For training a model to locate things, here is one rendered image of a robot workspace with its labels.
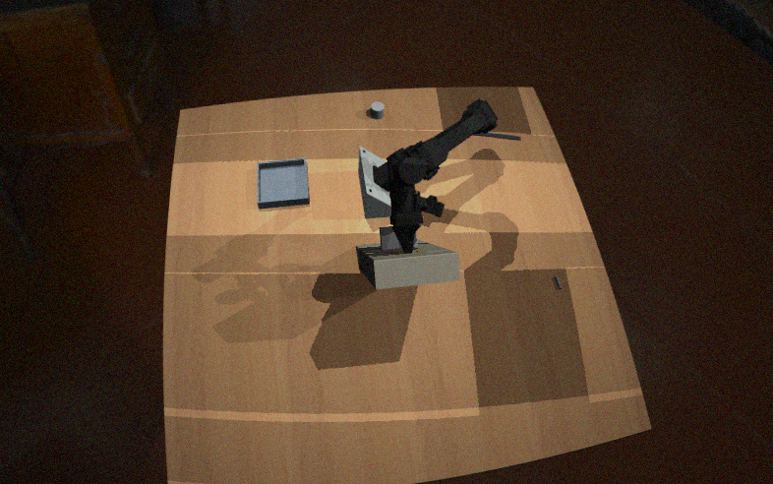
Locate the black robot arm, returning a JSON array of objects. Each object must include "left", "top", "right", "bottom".
[{"left": 373, "top": 98, "right": 498, "bottom": 217}]

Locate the black panel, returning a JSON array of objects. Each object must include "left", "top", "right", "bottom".
[{"left": 356, "top": 240, "right": 460, "bottom": 289}]

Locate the grey cylinder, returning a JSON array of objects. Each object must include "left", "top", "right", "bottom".
[{"left": 370, "top": 101, "right": 385, "bottom": 119}]

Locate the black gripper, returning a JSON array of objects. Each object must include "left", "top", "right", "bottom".
[{"left": 389, "top": 186, "right": 424, "bottom": 254}]

